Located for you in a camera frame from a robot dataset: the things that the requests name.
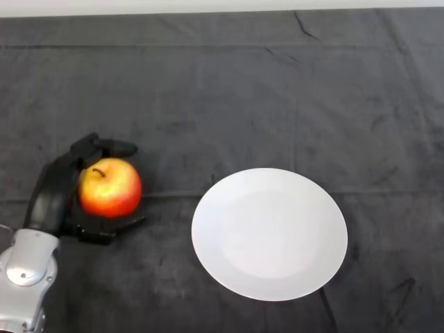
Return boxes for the black cloth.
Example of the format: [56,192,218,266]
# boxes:
[0,8,444,333]

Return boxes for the red yellow apple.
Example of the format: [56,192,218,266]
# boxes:
[78,157,143,219]

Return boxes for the white round plate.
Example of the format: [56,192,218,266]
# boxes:
[191,167,348,302]

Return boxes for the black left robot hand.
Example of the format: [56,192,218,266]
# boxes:
[24,133,146,246]

